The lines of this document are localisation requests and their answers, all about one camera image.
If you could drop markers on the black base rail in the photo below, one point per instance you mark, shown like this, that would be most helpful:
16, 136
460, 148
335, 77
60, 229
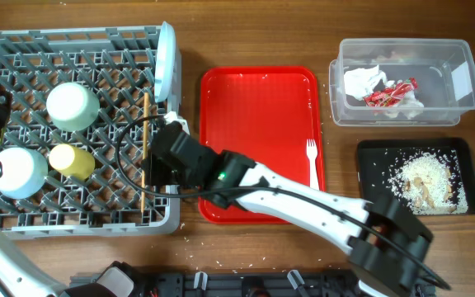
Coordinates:
325, 283

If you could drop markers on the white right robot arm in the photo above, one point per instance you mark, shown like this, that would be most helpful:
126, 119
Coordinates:
385, 243

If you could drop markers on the black plastic tray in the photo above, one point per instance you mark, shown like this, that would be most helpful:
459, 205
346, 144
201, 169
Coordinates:
375, 156

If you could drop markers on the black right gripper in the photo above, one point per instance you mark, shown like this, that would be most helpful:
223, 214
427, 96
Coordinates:
156, 176

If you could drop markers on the grey dishwasher rack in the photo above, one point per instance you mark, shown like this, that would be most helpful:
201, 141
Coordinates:
118, 65

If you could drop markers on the spilled rice food waste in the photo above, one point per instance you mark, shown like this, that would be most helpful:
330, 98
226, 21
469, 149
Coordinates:
429, 182

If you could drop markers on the red plastic tray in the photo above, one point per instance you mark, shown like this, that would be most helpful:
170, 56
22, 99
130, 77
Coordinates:
266, 113

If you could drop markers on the red ketchup sachet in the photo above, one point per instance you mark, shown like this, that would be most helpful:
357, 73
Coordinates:
391, 96

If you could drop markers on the large white plate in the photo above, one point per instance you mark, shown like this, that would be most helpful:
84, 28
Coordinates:
165, 61

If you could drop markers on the clear plastic bin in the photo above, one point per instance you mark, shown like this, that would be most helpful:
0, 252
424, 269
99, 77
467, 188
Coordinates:
443, 68

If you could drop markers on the wooden chopstick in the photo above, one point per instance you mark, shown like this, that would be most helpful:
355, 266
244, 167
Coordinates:
146, 105

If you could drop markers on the white napkin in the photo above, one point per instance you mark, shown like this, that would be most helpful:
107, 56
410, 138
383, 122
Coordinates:
361, 82

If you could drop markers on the yellow cup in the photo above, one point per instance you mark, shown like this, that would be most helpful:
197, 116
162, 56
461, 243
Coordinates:
71, 161

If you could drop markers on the light blue food bowl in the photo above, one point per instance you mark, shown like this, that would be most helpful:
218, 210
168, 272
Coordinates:
72, 107

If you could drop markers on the white plastic fork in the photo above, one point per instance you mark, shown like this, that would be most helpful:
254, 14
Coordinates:
311, 151

